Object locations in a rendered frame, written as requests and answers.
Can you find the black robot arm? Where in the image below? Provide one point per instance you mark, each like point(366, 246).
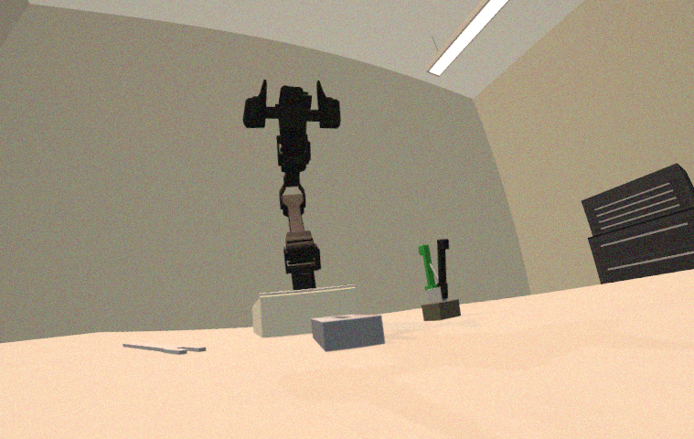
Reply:
point(300, 247)

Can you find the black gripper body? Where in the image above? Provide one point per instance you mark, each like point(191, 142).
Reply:
point(292, 120)

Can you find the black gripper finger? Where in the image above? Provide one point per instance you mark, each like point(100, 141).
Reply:
point(326, 107)
point(258, 104)

